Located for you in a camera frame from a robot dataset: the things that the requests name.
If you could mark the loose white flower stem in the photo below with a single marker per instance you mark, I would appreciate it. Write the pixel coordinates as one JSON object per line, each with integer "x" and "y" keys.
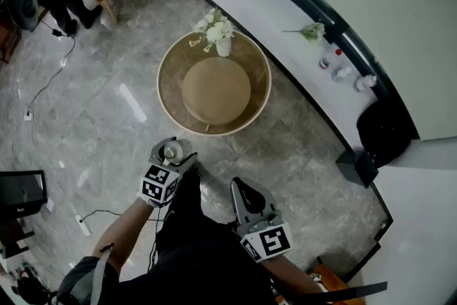
{"x": 314, "y": 31}

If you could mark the white flower bouquet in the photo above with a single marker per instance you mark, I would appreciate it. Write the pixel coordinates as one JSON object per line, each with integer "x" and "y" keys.
{"x": 214, "y": 26}

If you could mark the white spray bottle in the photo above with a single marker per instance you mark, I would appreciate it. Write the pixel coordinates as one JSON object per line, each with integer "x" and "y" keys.
{"x": 341, "y": 74}

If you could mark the white ceramic vase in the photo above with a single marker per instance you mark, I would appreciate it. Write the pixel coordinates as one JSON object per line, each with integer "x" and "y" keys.
{"x": 224, "y": 48}

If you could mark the black power adapter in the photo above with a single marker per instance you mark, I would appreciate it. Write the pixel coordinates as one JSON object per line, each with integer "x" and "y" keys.
{"x": 57, "y": 33}

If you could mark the white power strip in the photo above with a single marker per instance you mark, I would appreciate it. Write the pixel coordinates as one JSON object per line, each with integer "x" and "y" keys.
{"x": 83, "y": 225}

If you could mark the black backpack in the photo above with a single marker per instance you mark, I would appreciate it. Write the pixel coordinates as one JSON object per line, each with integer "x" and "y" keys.
{"x": 383, "y": 132}

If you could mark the round glass coffee table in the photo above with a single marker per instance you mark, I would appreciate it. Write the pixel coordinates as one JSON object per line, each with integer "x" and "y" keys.
{"x": 171, "y": 75}

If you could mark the tan round stool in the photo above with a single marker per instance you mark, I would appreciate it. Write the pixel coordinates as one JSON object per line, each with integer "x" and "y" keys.
{"x": 216, "y": 89}

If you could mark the person's right forearm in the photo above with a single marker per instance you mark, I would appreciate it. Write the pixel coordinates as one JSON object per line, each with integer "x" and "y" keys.
{"x": 292, "y": 275}

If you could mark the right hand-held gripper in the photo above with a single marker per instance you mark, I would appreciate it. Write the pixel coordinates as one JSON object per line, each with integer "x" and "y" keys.
{"x": 267, "y": 239}

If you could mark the person's left forearm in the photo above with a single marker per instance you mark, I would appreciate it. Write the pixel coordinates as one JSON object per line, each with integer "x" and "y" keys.
{"x": 123, "y": 232}

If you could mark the red cap bottle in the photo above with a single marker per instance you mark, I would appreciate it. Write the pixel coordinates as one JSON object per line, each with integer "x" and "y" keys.
{"x": 325, "y": 62}

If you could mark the orange bag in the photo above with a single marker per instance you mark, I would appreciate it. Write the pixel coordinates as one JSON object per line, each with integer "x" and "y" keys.
{"x": 332, "y": 282}

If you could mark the black monitor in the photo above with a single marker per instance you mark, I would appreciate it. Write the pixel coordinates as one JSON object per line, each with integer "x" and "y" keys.
{"x": 21, "y": 191}

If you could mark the grey floor fan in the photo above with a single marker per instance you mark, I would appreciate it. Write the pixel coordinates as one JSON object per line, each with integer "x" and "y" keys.
{"x": 23, "y": 7}

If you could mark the person's dark clothed body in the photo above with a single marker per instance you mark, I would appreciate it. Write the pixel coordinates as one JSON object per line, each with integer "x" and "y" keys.
{"x": 200, "y": 260}

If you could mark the black box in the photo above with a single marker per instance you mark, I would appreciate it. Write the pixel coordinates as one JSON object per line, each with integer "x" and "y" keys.
{"x": 357, "y": 168}

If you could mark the white long bench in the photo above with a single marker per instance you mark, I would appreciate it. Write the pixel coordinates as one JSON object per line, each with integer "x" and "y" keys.
{"x": 285, "y": 18}

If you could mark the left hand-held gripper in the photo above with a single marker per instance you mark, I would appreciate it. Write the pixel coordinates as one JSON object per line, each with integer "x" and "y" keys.
{"x": 157, "y": 182}

